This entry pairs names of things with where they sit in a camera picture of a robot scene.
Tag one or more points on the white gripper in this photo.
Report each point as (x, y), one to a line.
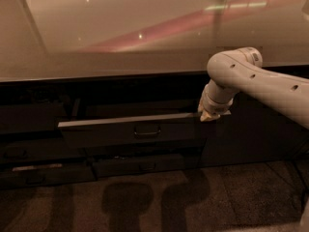
(214, 106)

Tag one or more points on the grey cabinet door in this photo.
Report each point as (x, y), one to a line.
(252, 133)

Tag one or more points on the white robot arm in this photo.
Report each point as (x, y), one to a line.
(241, 70)

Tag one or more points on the grey drawer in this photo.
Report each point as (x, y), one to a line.
(46, 177)
(38, 150)
(30, 117)
(137, 123)
(142, 165)

